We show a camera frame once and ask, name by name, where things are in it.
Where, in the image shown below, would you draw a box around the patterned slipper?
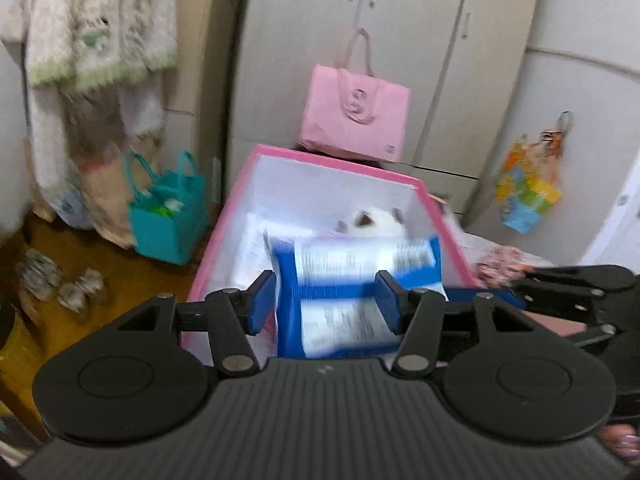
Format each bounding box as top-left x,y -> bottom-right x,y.
56,269 -> 109,312
16,249 -> 64,302

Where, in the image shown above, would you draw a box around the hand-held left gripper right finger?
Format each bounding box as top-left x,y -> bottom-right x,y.
375,269 -> 534,375

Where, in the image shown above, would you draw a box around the blue and white packet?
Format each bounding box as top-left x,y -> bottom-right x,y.
264,232 -> 449,359

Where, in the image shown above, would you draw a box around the brown paper bag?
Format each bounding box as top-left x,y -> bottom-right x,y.
75,144 -> 137,250

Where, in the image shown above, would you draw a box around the white panda plush toy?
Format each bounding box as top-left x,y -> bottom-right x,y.
334,207 -> 409,239

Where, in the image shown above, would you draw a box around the teal tote bag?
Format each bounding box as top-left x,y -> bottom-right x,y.
125,150 -> 209,267

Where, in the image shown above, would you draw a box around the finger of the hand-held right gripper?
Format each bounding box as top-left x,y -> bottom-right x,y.
509,264 -> 639,329
564,323 -> 621,356

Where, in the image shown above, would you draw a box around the pink cardboard box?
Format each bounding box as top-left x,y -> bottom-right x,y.
180,144 -> 484,367

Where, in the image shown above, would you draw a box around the person's right hand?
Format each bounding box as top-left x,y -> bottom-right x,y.
599,424 -> 640,462

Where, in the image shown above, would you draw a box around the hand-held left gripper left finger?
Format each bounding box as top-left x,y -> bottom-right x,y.
116,269 -> 278,377

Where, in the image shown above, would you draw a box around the fuzzy cream pajama jacket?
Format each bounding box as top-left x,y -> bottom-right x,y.
0,0 -> 179,92

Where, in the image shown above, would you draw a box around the pink shopping bag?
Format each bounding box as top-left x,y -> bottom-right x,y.
298,27 -> 412,164

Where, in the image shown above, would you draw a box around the beige wardrobe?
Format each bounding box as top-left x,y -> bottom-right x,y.
227,0 -> 544,222

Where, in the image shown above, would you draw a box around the light blue bag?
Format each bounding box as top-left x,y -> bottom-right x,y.
49,184 -> 97,232

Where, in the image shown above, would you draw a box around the floral cloth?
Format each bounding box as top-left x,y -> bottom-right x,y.
474,254 -> 527,287

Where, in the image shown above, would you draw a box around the fuzzy cream pajama pants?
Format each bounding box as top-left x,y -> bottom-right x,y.
24,79 -> 169,207

